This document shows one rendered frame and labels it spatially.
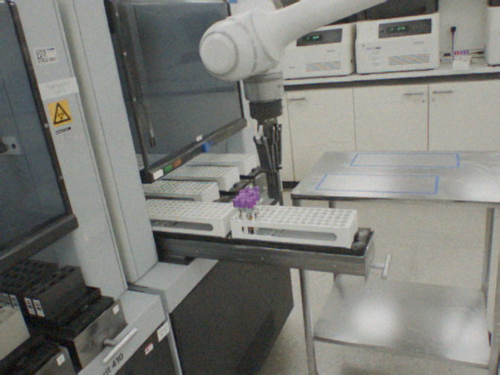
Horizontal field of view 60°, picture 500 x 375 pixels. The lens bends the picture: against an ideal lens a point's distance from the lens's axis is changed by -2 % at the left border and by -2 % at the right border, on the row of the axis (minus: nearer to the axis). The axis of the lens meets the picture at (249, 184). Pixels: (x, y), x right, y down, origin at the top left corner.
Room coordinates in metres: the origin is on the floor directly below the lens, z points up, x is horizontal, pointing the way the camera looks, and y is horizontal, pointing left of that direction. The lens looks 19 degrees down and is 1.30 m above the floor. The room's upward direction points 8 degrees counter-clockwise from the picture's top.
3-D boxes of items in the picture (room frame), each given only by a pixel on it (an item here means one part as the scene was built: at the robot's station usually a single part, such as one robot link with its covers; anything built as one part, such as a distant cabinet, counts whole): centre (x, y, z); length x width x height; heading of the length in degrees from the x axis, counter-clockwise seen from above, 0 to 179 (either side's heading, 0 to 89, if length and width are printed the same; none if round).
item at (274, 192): (0.98, -0.06, 0.94); 0.03 x 0.01 x 0.07; 64
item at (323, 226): (0.97, -0.09, 0.83); 0.30 x 0.10 x 0.06; 64
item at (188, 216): (1.11, 0.19, 0.83); 0.30 x 0.10 x 0.06; 64
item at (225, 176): (1.44, 0.18, 0.83); 0.30 x 0.10 x 0.06; 64
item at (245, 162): (1.58, 0.11, 0.83); 0.30 x 0.10 x 0.06; 64
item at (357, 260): (1.03, 0.03, 0.78); 0.73 x 0.14 x 0.09; 64
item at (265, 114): (0.98, -0.06, 1.10); 0.08 x 0.07 x 0.09; 154
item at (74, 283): (0.77, 0.41, 0.85); 0.12 x 0.02 x 0.06; 154
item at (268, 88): (0.98, -0.06, 1.18); 0.09 x 0.09 x 0.06
